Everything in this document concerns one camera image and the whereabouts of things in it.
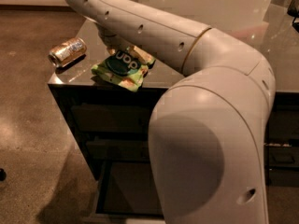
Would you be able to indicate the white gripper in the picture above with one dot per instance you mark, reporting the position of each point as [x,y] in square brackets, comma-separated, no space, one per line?
[112,42]

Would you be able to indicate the green rice chip bag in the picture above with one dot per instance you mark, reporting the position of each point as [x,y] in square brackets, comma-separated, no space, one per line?
[123,70]

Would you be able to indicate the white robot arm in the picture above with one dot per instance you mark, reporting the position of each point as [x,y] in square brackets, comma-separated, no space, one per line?
[206,132]

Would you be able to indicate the top left drawer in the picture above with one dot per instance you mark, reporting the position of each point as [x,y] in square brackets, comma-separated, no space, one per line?
[111,118]

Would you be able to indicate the middle left drawer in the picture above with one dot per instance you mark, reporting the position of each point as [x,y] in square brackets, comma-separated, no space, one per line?
[118,150]

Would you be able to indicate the open bottom left drawer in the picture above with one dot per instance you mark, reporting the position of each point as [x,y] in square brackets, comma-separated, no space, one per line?
[125,194]

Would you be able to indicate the top right drawer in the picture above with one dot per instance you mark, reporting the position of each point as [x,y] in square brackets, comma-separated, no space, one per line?
[284,125]

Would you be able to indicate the middle right drawer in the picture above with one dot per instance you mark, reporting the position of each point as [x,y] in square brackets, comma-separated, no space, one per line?
[281,157]

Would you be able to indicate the bottom right drawer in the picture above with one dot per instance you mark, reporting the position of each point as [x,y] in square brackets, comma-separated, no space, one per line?
[282,178]

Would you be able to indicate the gold soda can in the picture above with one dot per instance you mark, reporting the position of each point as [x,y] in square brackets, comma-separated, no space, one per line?
[67,52]

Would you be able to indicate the dark cabinet with drawers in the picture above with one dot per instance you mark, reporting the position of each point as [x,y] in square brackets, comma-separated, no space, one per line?
[266,28]

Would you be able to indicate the small black floor object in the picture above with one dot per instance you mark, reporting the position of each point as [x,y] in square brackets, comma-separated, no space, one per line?
[3,174]

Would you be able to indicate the dark object on counter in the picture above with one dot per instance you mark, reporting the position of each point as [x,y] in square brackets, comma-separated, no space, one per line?
[293,11]

